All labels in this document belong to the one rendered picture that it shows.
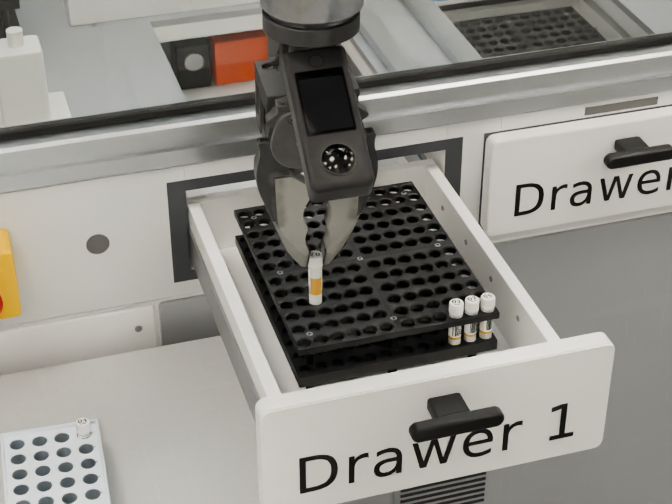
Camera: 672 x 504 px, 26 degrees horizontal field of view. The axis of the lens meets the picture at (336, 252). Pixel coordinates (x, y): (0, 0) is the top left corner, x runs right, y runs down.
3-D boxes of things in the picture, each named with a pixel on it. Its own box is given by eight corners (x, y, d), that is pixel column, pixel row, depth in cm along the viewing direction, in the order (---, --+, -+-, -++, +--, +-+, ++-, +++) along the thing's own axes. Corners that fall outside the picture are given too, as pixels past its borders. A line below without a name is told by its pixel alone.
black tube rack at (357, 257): (494, 371, 126) (499, 312, 123) (299, 410, 122) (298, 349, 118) (409, 236, 144) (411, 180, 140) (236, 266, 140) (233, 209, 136)
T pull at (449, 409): (505, 426, 111) (506, 412, 110) (412, 445, 109) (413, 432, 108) (487, 397, 114) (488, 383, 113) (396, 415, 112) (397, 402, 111)
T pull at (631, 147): (675, 159, 144) (677, 147, 143) (607, 171, 142) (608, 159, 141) (658, 142, 147) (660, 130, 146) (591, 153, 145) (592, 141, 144)
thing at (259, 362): (576, 423, 121) (583, 366, 118) (278, 486, 115) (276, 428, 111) (414, 183, 153) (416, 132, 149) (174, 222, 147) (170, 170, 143)
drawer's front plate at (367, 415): (602, 447, 121) (616, 342, 115) (264, 520, 114) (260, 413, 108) (593, 433, 122) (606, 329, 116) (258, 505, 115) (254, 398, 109)
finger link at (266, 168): (311, 209, 114) (316, 111, 109) (315, 221, 112) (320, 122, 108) (251, 213, 113) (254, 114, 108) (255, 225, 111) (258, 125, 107)
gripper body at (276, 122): (346, 119, 117) (348, -22, 110) (369, 173, 110) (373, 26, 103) (251, 128, 115) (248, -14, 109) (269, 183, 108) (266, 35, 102)
